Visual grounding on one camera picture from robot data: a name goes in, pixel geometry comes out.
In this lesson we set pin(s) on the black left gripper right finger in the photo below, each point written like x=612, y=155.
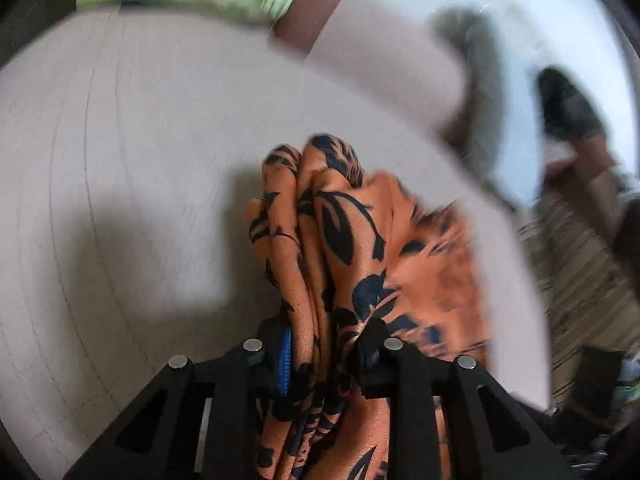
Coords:
x=371, y=363

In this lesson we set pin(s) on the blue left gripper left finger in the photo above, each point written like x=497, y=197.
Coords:
x=284, y=361

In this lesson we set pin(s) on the orange black floral garment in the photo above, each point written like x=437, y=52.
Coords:
x=343, y=248

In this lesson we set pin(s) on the beige striped pillow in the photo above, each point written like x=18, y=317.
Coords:
x=586, y=290

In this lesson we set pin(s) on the light blue folded blanket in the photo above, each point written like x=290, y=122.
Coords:
x=501, y=142

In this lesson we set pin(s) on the pink quilted bed cover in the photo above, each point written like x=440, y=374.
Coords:
x=131, y=142

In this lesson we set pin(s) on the dark patterned cloth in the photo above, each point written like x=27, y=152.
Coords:
x=568, y=114

